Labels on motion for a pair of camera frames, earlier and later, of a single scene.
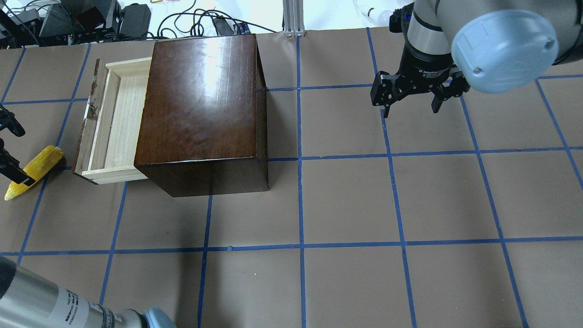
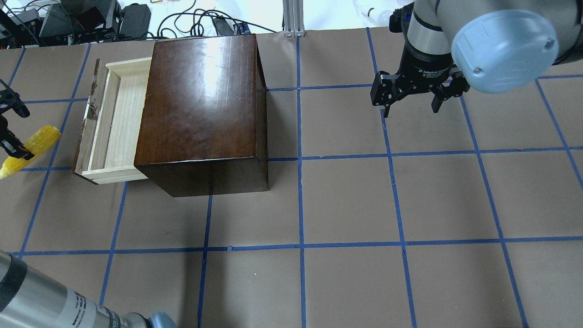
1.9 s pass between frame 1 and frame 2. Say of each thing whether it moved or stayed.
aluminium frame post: stayed
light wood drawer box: stayed
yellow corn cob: moved
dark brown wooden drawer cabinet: stayed
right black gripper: stayed
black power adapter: stayed
